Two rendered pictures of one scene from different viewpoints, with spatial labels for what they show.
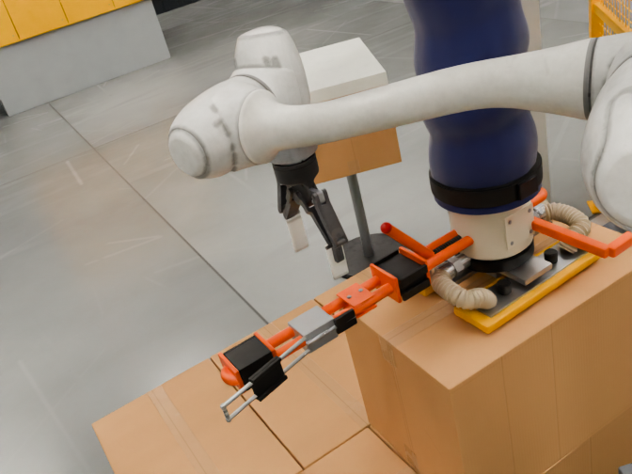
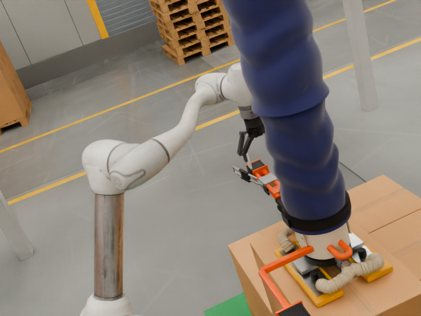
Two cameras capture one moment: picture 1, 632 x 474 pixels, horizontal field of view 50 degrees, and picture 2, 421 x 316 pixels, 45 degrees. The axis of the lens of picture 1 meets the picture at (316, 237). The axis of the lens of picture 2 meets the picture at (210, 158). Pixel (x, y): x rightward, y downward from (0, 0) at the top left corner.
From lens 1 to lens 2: 2.27 m
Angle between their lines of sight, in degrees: 89
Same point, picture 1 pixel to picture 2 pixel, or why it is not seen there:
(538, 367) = not seen: hidden behind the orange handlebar
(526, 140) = (284, 199)
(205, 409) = (381, 211)
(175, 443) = (359, 205)
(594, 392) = not seen: outside the picture
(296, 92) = (231, 93)
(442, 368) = (263, 240)
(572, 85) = not seen: hidden behind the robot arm
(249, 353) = (254, 165)
